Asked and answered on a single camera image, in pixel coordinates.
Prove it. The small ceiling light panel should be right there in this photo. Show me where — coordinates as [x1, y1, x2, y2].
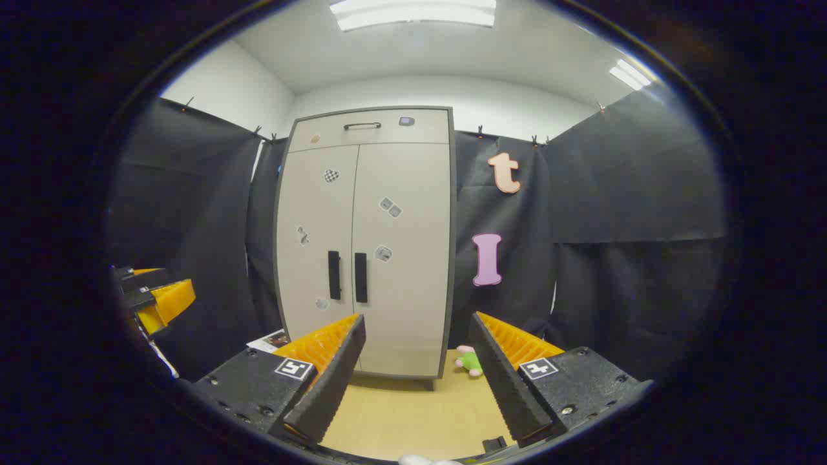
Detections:
[609, 59, 653, 91]

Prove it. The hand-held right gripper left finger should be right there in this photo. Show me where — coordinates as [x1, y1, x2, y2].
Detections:
[184, 313, 368, 446]

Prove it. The black backdrop cloth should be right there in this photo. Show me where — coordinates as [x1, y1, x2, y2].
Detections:
[107, 84, 728, 388]

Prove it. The grey double-door shoe cabinet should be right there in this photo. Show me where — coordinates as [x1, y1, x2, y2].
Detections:
[273, 105, 457, 391]

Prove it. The grey shoe cabinet door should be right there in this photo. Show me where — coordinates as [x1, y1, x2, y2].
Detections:
[277, 145, 360, 372]
[351, 142, 451, 378]

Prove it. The white booklet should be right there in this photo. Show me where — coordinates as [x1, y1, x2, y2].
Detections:
[247, 329, 291, 355]

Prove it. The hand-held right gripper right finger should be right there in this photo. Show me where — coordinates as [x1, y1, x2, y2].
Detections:
[468, 311, 653, 448]

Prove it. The long ceiling light panel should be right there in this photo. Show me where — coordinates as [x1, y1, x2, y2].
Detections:
[330, 0, 497, 32]

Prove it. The green and pink plush toy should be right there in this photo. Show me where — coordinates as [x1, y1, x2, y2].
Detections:
[454, 346, 484, 378]

